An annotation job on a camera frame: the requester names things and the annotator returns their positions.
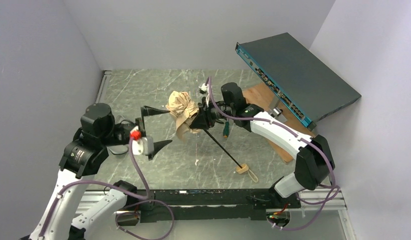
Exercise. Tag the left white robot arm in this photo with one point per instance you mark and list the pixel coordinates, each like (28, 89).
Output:
(80, 162)

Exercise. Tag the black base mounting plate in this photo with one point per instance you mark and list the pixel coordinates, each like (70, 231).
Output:
(255, 204)

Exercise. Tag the wooden board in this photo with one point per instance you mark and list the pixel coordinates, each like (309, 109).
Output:
(284, 142)

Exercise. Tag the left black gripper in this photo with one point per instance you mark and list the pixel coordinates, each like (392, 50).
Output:
(141, 126)

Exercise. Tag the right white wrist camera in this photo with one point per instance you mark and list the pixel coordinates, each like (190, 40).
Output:
(204, 89)

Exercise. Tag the dark teal network switch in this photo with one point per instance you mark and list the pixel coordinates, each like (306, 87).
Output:
(309, 89)

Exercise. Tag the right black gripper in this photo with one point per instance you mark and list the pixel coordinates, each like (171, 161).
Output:
(203, 117)

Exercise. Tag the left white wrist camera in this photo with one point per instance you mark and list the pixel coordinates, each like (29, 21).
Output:
(141, 145)

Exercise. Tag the metal switch stand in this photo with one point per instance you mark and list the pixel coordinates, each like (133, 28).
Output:
(275, 111)

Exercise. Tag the beige umbrella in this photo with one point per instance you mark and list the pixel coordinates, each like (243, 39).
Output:
(183, 110)

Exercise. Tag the green handled screwdriver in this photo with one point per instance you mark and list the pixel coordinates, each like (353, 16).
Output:
(226, 129)

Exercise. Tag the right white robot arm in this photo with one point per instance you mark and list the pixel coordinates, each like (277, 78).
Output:
(312, 155)

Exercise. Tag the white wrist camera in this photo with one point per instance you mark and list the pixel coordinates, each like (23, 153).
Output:
(141, 145)
(204, 89)

